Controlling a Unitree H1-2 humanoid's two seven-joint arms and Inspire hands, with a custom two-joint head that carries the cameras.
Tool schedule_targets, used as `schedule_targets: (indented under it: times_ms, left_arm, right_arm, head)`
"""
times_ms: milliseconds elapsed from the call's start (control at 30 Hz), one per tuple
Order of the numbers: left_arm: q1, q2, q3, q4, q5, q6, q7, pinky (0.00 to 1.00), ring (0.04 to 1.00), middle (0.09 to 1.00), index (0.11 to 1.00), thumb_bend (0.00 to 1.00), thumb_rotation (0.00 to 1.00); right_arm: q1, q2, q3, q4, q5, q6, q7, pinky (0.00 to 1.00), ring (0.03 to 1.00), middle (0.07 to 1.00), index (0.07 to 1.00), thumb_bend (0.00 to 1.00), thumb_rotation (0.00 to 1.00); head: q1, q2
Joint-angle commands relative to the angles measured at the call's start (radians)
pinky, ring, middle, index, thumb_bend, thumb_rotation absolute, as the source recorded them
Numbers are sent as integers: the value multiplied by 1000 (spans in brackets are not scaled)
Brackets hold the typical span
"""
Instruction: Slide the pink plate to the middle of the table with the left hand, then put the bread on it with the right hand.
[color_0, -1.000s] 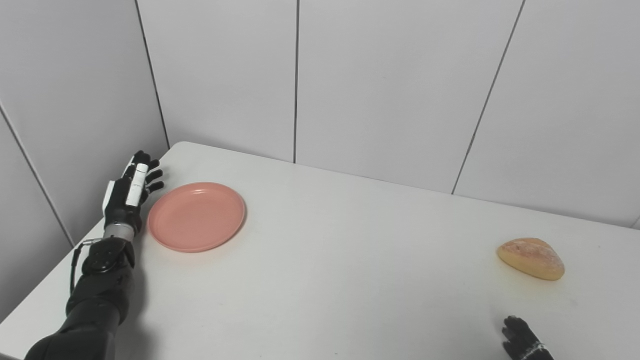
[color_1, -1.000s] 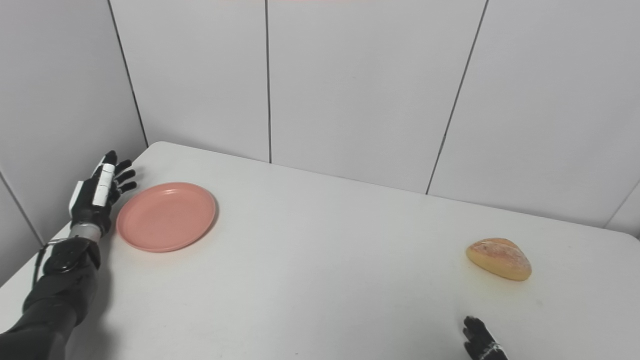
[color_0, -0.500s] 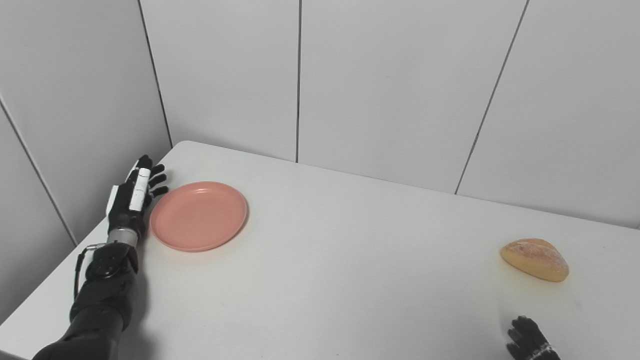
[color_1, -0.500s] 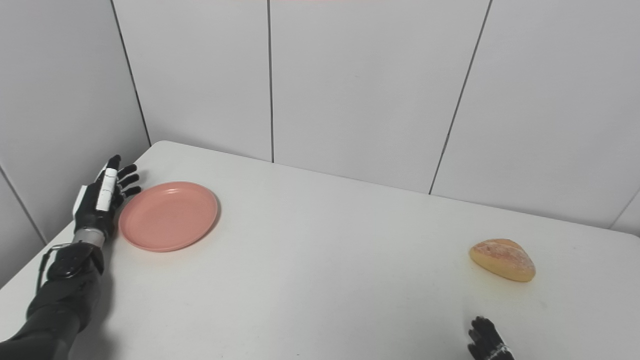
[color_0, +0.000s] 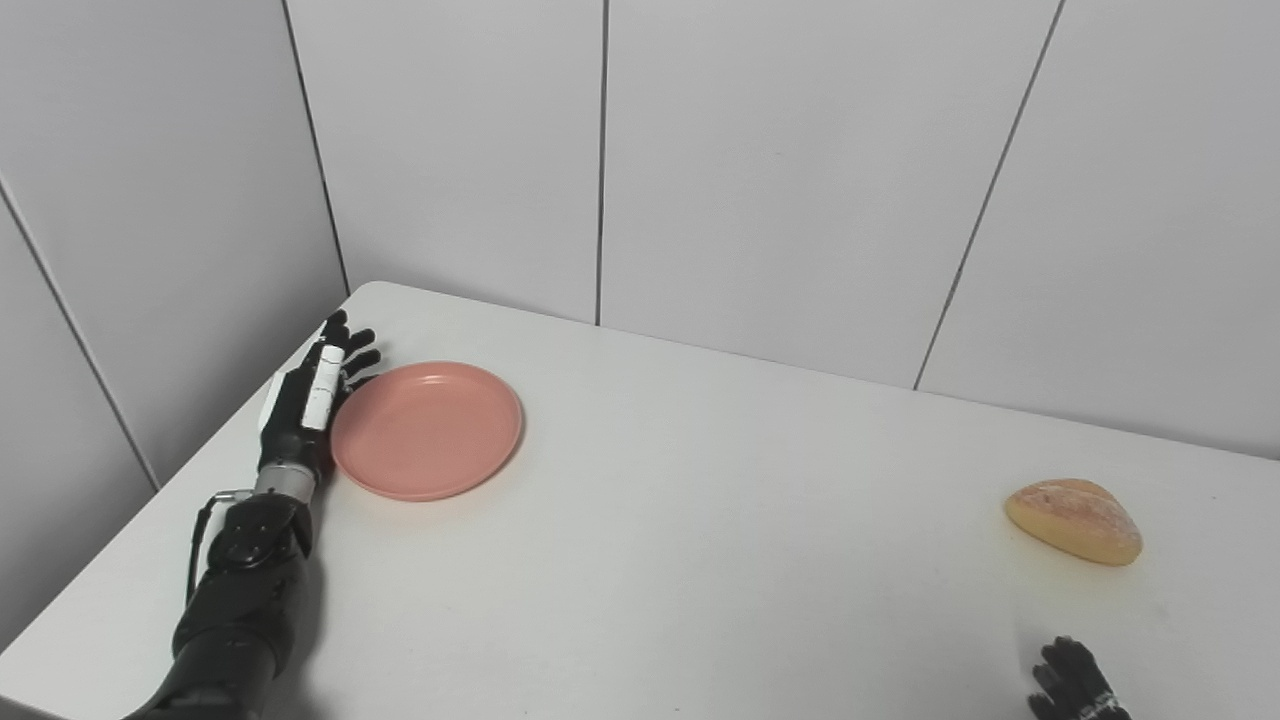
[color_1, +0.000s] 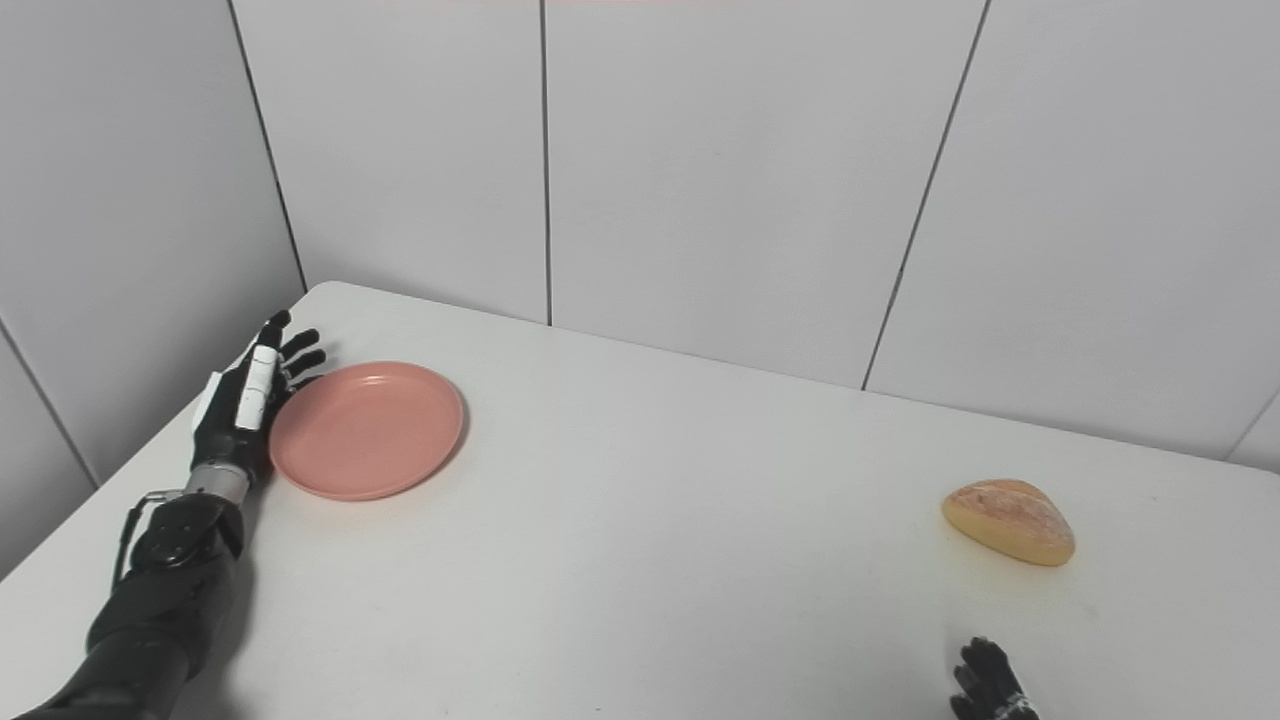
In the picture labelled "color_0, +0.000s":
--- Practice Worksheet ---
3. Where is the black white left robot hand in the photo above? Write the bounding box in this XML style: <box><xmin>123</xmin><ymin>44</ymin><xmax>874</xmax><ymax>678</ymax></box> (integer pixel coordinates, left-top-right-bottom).
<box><xmin>256</xmin><ymin>309</ymin><xmax>383</xmax><ymax>477</ymax></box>

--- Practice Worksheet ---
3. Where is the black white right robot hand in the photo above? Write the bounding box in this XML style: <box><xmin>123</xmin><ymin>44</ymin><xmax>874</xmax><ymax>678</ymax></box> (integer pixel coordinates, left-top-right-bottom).
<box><xmin>1027</xmin><ymin>636</ymin><xmax>1134</xmax><ymax>720</ymax></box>

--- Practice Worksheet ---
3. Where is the pink round plate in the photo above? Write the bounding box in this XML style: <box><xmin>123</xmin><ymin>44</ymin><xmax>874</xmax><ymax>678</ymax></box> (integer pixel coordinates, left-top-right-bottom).
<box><xmin>330</xmin><ymin>361</ymin><xmax>525</xmax><ymax>503</ymax></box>

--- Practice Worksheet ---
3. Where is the golden brown bread roll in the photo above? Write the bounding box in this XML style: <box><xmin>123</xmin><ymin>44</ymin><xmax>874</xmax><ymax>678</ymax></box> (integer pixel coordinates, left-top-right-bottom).
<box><xmin>1004</xmin><ymin>478</ymin><xmax>1144</xmax><ymax>568</ymax></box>

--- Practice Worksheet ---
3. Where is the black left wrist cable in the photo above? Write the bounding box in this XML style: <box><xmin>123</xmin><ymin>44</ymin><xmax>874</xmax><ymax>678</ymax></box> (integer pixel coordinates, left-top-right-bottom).
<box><xmin>184</xmin><ymin>489</ymin><xmax>253</xmax><ymax>607</ymax></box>

